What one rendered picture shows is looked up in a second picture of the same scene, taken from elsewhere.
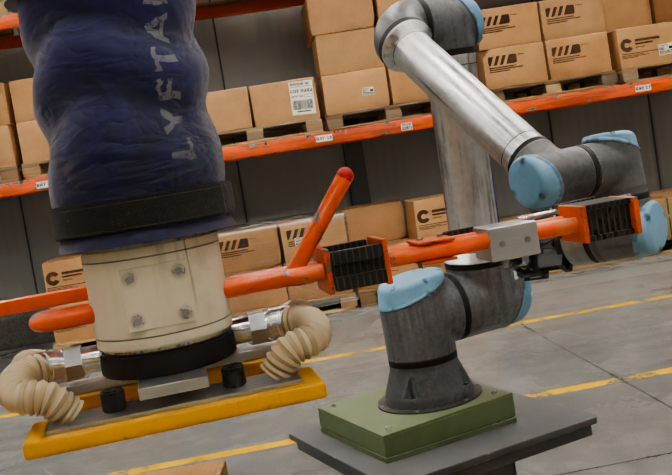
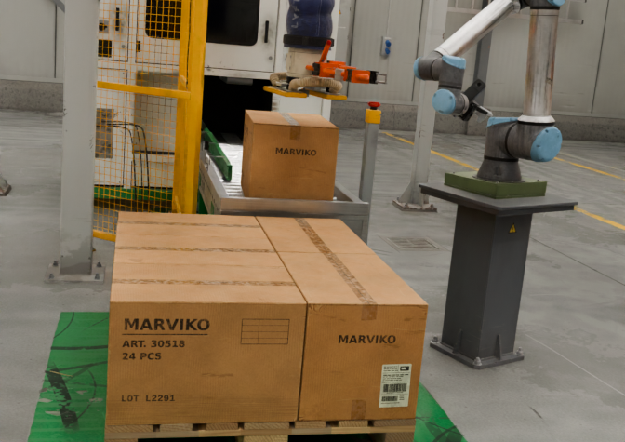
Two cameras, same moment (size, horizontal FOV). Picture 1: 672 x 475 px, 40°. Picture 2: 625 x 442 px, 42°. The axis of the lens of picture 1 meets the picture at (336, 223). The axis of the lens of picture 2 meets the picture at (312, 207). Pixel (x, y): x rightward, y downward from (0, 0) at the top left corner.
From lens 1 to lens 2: 353 cm
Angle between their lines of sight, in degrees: 79
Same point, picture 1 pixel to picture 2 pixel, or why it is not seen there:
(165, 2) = not seen: outside the picture
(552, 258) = not seen: hidden behind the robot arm
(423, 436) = (458, 181)
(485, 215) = (528, 97)
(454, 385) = (487, 171)
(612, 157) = (437, 65)
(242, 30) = not seen: outside the picture
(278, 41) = not seen: outside the picture
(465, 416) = (475, 183)
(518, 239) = (338, 73)
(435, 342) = (489, 148)
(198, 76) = (305, 6)
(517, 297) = (529, 144)
